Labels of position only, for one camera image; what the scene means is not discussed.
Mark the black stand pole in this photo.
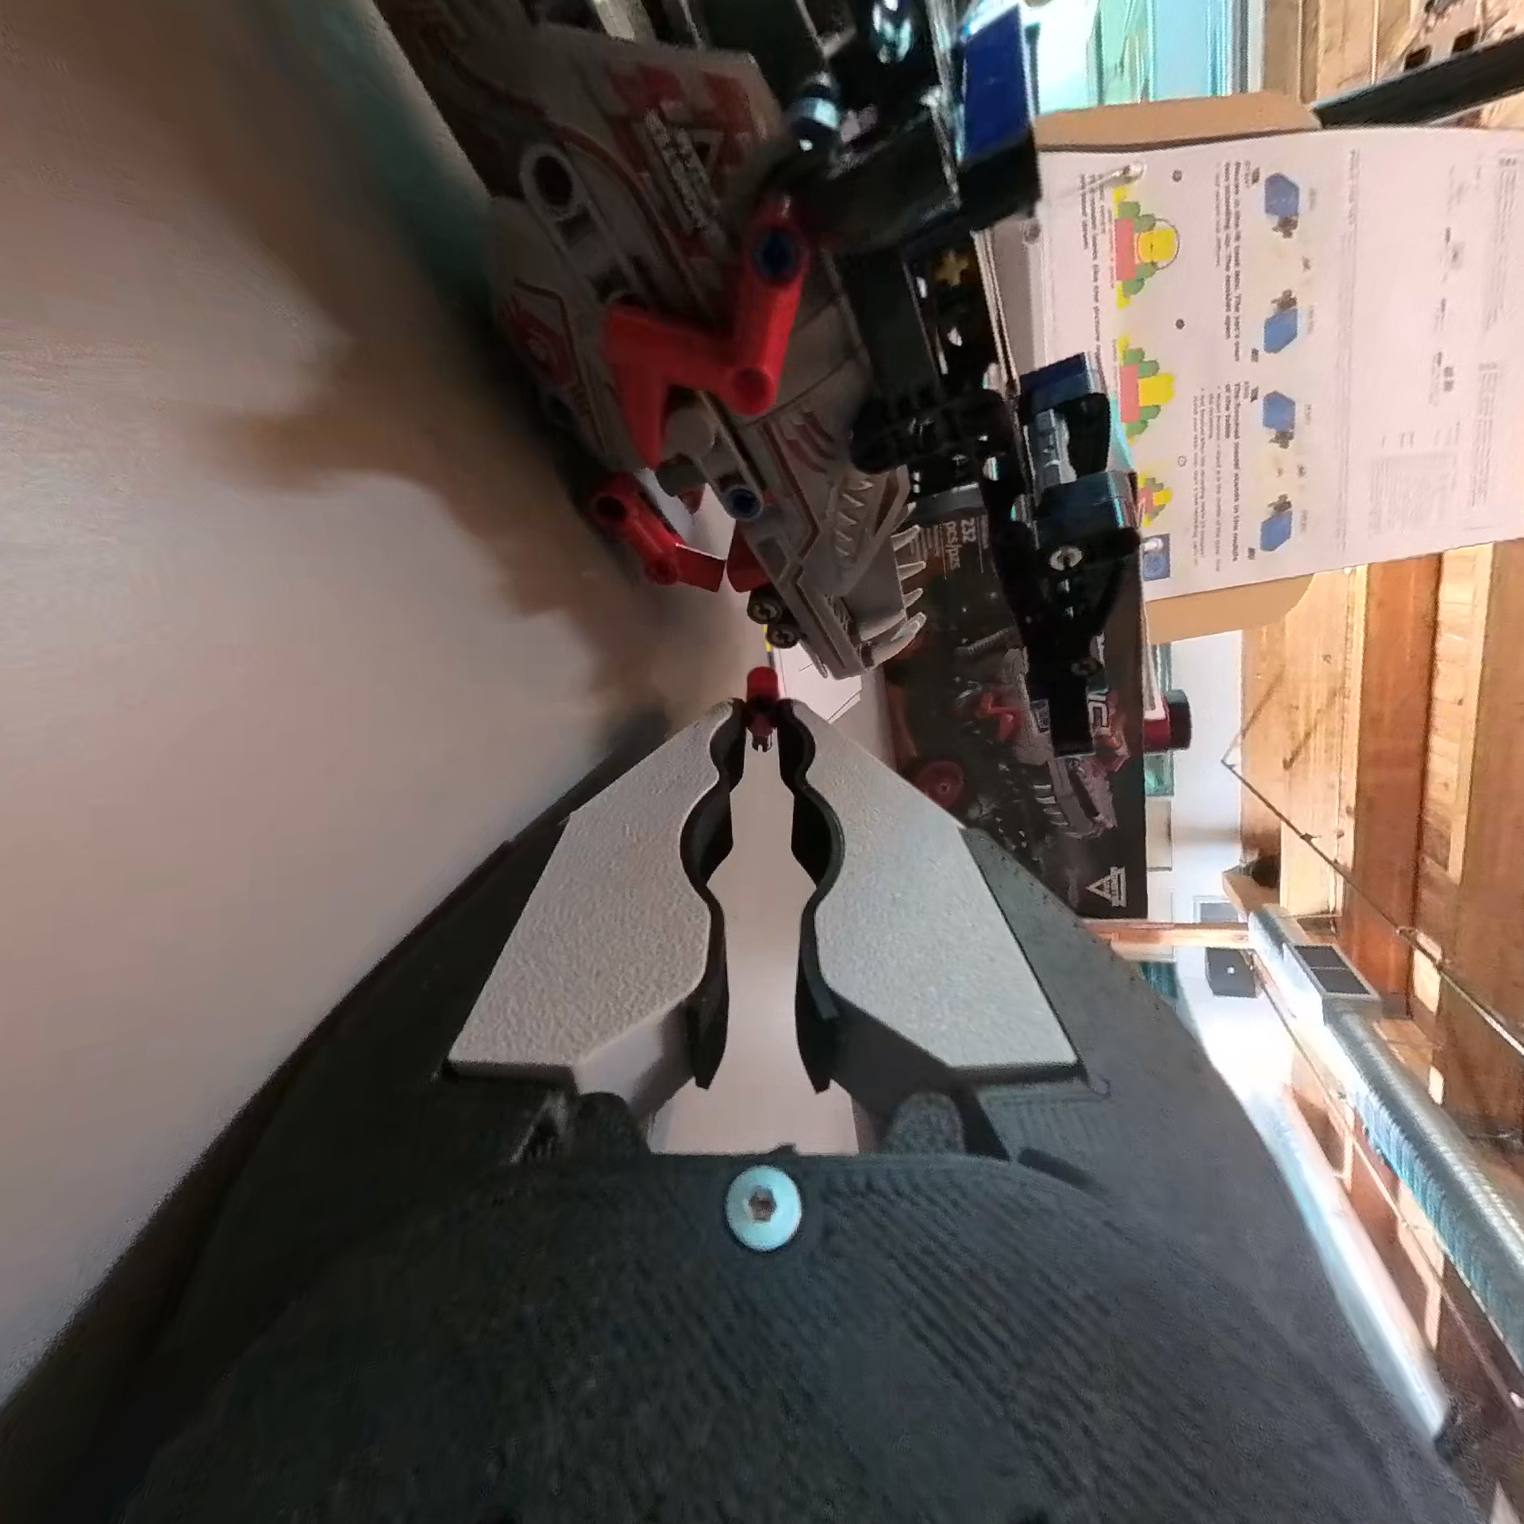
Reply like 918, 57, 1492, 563
1310, 37, 1524, 131

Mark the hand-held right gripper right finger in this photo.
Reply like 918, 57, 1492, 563
777, 701, 1082, 1105

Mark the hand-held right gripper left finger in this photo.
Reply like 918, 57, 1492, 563
448, 701, 742, 1118

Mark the grey red toy brick truck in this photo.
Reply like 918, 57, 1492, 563
476, 19, 1151, 757

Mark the black toy set box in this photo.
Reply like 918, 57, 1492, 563
882, 501, 1151, 922

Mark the printed instruction sheet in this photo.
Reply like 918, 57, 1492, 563
1038, 126, 1495, 603

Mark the toy instruction booklet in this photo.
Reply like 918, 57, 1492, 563
766, 643, 889, 723

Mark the silver ventilation duct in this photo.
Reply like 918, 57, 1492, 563
1250, 906, 1524, 1347

